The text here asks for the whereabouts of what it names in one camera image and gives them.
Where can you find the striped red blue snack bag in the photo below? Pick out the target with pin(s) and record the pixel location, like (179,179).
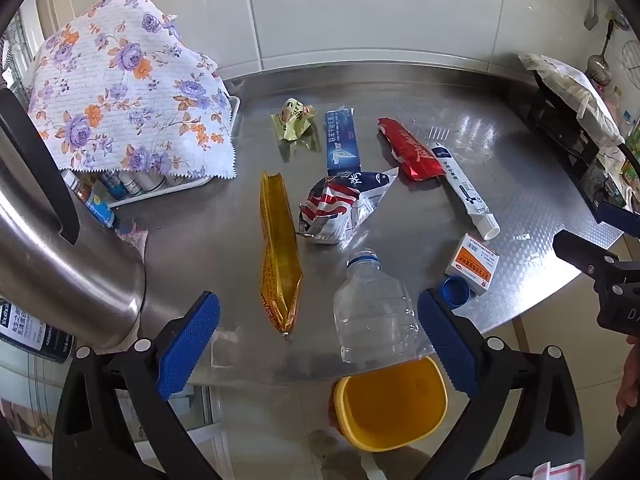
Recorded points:
(340,205)

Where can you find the clear plastic bottle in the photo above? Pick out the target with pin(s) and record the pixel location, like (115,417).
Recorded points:
(372,310)

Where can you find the long golden snack wrapper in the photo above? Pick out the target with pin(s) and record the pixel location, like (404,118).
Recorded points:
(280,255)

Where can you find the white small bottle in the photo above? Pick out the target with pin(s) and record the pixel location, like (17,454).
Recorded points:
(131,182)

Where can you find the blue labelled small bottle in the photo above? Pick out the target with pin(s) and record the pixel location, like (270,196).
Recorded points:
(100,209)

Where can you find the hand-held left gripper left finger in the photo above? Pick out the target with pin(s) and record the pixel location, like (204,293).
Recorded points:
(192,345)

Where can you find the metal spatula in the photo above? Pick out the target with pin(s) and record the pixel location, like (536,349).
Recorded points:
(592,10)

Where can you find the red foil wrapper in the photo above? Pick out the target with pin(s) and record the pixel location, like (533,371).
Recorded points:
(410,152)

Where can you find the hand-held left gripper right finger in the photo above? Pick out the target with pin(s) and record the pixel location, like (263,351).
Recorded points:
(447,340)

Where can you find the white toothpaste tube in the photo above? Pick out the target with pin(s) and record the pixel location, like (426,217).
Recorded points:
(462,187)

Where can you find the yellow plastic bin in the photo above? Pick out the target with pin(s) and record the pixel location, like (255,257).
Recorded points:
(395,405)

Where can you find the white labelled canister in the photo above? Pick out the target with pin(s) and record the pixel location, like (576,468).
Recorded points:
(35,332)

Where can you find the blue toothpaste box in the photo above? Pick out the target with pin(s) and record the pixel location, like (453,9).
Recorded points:
(344,142)

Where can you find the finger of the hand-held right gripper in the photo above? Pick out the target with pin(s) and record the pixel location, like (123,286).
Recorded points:
(620,217)
(580,254)

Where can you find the white cloth cover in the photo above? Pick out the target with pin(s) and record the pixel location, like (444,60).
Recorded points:
(575,90)

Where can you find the crumpled yellow green wrapper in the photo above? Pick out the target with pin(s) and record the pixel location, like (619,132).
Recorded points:
(294,120)

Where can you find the orange white medicine box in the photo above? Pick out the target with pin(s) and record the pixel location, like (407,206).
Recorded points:
(472,264)

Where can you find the stainless steel kettle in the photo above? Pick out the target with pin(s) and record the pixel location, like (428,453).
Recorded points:
(65,250)

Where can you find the person's right hand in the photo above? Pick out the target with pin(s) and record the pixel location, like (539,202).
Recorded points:
(629,380)

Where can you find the blue bottle cap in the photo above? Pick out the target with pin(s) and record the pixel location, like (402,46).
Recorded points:
(456,291)

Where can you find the pink knitted coaster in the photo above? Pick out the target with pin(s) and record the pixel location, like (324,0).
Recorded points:
(134,239)

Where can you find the metal skimmer ladle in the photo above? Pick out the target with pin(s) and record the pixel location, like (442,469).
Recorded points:
(600,62)

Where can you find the green packet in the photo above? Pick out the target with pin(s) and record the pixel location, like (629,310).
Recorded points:
(632,160)

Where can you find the black gas stove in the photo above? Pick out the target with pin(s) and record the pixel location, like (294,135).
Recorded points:
(570,135)

